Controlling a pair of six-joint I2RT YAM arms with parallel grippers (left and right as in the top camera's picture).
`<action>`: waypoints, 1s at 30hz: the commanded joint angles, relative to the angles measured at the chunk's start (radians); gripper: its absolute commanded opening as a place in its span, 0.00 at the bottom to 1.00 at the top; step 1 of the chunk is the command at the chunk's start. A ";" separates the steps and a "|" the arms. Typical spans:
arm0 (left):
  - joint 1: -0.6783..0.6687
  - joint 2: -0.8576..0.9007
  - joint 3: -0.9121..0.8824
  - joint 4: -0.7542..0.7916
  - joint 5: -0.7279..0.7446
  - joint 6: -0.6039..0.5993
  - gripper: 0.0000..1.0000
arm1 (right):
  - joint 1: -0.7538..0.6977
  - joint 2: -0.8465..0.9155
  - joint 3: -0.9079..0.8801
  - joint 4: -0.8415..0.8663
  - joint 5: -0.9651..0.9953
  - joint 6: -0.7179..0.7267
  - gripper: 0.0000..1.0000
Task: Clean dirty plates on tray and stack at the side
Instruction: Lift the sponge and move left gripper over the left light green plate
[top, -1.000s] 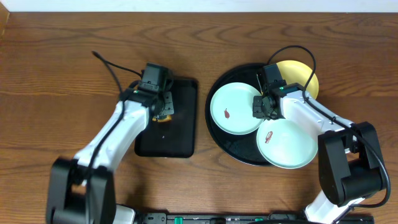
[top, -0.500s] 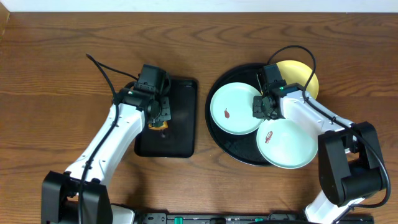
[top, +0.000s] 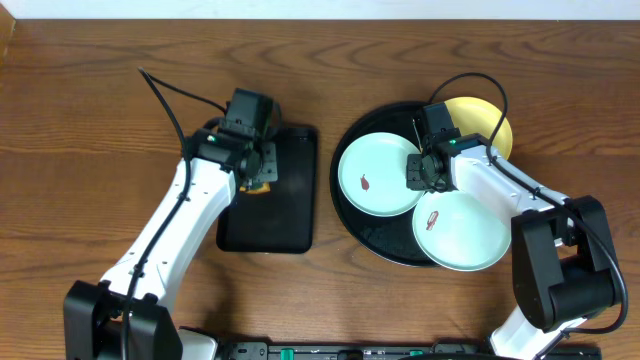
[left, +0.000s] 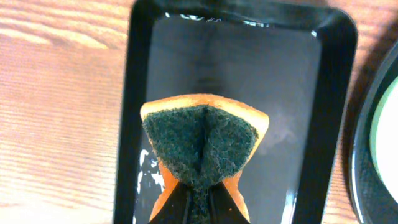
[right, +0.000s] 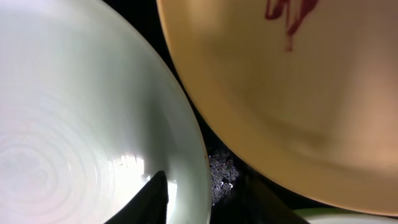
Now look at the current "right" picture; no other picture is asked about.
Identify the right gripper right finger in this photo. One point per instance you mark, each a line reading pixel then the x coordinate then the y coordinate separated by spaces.
pixel 262 204

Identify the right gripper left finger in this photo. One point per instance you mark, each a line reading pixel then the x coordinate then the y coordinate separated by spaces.
pixel 148 206

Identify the mint plate with red stain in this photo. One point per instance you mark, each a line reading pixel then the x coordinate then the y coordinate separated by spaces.
pixel 89 114

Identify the black round tray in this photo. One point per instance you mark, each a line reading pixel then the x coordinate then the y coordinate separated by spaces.
pixel 227 170

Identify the yellow plate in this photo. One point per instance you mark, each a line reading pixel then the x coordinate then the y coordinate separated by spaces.
pixel 303 91

